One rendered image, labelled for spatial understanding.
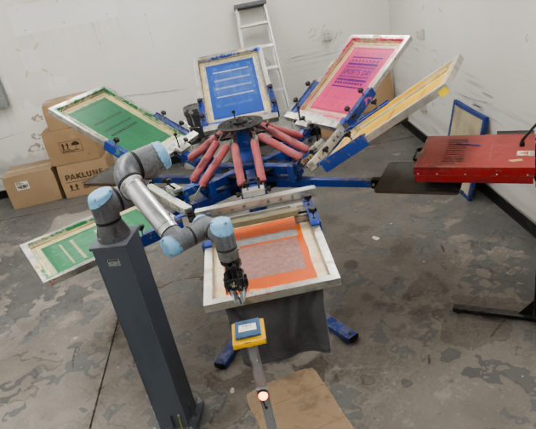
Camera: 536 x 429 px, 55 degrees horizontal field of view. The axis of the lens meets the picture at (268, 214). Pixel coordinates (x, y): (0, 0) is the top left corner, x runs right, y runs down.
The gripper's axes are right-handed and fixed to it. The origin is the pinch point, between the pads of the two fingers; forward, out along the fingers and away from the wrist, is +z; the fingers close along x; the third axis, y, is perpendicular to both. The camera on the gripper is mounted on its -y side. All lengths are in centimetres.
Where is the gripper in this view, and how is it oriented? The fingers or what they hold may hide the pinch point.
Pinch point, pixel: (240, 300)
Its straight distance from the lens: 198.7
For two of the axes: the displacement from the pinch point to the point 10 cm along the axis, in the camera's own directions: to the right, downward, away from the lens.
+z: 1.8, 8.8, 4.4
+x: 9.8, -2.0, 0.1
